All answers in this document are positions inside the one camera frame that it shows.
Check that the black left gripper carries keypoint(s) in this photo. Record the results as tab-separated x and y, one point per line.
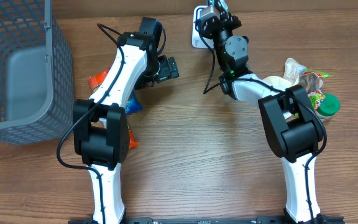
169	70

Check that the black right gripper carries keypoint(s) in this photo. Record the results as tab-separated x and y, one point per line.
225	16

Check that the teal snack packet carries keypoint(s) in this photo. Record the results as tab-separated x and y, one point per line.
218	4

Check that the blue Oreo cookie pack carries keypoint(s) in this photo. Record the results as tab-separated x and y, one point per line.
132	105

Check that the red snack packet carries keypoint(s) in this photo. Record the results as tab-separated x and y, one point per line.
94	83

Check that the beige paper bag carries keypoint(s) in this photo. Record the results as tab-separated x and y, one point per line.
292	72

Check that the green snack packet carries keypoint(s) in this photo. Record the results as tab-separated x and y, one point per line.
312	82

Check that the green lid jar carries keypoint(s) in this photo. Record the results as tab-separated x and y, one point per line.
328	107

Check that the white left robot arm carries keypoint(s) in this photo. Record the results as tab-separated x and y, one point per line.
101	132

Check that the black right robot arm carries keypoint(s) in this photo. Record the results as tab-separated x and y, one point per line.
294	133

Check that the white barcode scanner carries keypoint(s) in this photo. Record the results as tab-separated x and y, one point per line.
195	38

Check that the dark grey plastic basket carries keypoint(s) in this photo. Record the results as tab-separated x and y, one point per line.
36	74

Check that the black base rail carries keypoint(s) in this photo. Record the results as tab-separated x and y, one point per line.
259	220

